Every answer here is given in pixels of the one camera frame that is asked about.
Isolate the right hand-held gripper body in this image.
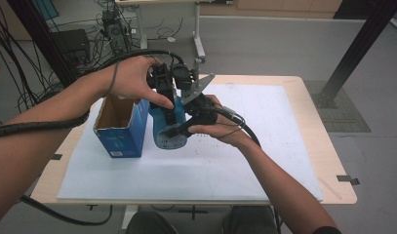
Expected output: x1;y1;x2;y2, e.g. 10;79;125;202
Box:
180;72;219;127

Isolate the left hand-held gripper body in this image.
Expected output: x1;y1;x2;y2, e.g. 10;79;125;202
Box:
146;61;194;100

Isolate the blue plastic bottle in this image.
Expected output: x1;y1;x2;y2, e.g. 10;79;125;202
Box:
148;95;189;151

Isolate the blue cardboard box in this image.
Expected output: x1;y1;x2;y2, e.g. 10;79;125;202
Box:
93;94;152;159

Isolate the person's left hand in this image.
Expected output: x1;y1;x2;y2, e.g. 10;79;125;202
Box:
110;55;176;110

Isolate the person's right hand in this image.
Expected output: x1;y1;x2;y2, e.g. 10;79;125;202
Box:
187;94;253;150

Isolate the white paper sheet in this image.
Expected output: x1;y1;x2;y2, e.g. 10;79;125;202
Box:
57;82;324;203

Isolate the black wrist band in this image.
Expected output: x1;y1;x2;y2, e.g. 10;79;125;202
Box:
103;60;121;98

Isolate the computer tower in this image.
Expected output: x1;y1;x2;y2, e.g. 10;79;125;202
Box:
100;9;133;57

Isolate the black equipment case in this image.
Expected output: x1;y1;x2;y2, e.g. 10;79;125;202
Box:
50;28;92;67

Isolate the person's left leg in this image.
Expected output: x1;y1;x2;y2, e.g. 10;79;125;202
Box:
125;211;179;234

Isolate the person's leg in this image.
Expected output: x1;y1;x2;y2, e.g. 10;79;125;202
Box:
125;211;179;234
221;205;280;234

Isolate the person's right leg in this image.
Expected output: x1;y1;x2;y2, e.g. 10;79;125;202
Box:
221;205;280;234

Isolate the wooden cabinet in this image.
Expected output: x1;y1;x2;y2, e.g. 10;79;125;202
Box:
199;0;344;20

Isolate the dark floor mat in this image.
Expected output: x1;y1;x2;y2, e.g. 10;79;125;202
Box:
302;80;373;134

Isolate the white desk frame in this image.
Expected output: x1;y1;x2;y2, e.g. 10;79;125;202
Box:
115;0;234;77

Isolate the black metal stand post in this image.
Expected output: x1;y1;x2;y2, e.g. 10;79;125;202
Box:
311;0;397;109
6;0;77;89

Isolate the left hand-held gripper cable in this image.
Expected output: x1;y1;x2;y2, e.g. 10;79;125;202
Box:
0;48;187;227

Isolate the tangle of black cables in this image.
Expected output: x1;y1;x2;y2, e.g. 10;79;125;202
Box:
0;0;187;128

